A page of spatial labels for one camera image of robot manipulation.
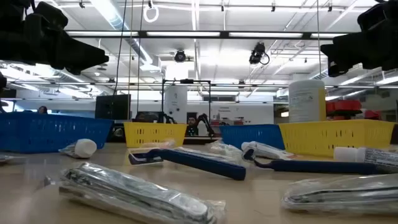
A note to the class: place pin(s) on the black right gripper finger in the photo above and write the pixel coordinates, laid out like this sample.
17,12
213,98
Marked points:
342,46
335,68

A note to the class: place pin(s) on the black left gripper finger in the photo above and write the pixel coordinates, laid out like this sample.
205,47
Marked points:
73,68
84,54

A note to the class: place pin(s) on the white travel toothpaste tube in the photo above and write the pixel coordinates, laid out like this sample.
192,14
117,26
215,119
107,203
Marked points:
84,148
348,154
270,151

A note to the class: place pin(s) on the orange toothbrush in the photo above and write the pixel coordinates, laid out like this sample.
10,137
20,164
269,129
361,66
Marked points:
158,144

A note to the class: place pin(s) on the silver nail clipper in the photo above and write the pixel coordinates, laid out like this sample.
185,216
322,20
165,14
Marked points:
124,189
342,194

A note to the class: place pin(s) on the blue disposable razor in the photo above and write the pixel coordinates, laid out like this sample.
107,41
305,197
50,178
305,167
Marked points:
202,163

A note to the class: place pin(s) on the black background robot arm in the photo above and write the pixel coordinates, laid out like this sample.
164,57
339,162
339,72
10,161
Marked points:
204,117

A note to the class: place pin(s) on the red bin stack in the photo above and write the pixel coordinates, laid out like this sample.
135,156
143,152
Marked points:
342,105

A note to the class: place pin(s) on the white wipes canister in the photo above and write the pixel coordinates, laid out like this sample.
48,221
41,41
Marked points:
306,101

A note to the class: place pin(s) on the person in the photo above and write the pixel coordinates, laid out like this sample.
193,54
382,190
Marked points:
191,123
42,109
141,117

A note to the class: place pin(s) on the black monitor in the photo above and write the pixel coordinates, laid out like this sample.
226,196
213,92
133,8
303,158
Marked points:
112,107

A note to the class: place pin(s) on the small red bin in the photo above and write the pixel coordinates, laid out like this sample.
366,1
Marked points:
372,115

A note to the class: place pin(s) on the yellow plastic basket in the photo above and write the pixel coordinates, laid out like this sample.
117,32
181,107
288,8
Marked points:
335,137
155,132

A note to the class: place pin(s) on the blue plastic basket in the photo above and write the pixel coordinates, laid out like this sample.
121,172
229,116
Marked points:
252,135
46,132

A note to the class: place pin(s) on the white pillar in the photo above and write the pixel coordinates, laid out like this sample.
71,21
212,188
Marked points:
175,102

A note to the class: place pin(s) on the black dome ceiling camera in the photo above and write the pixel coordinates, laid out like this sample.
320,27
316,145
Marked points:
179,56

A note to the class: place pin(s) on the black background rig frame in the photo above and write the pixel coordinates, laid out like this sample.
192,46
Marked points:
186,81

